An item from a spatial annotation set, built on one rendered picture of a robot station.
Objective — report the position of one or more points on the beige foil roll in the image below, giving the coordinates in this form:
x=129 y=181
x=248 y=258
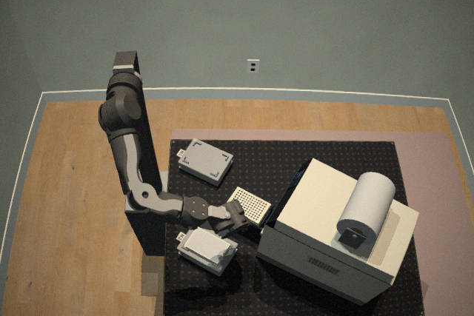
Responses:
x=368 y=205

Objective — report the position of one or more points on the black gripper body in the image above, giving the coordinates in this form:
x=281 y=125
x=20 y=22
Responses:
x=237 y=214

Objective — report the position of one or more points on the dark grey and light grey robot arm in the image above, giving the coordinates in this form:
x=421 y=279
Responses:
x=118 y=117

